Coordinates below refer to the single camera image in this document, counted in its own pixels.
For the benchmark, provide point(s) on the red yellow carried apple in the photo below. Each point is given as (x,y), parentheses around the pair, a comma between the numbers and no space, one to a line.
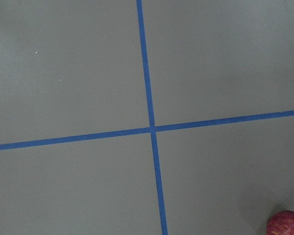
(281,223)

